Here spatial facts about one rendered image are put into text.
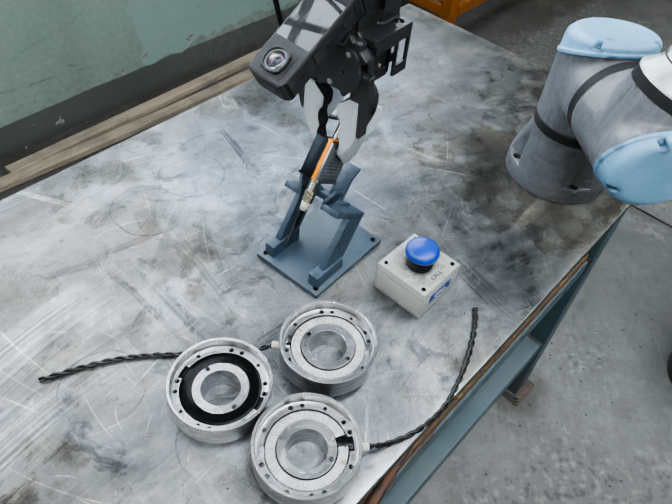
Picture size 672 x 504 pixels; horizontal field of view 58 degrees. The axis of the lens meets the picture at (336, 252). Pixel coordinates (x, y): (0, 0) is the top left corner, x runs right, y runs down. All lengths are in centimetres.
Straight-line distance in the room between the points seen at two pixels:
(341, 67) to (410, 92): 49
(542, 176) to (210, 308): 50
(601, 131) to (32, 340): 68
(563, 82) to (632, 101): 13
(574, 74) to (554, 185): 16
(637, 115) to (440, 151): 33
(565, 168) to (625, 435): 97
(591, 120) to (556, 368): 107
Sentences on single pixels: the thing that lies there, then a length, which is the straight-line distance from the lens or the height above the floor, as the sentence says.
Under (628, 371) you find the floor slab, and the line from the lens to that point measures 185.
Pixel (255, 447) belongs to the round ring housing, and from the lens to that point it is 61.
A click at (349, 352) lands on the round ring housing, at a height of 83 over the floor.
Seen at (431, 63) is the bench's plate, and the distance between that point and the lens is 117.
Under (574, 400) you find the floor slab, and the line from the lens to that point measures 173.
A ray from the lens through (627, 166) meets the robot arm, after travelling 74.
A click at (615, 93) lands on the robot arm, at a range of 78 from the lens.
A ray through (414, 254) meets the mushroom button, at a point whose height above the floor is 87.
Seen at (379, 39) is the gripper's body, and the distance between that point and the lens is 60.
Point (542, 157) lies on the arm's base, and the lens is 91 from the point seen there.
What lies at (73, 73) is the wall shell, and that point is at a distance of 232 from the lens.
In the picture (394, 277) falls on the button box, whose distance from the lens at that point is 71.
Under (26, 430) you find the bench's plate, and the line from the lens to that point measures 70.
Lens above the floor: 138
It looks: 48 degrees down
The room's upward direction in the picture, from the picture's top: 6 degrees clockwise
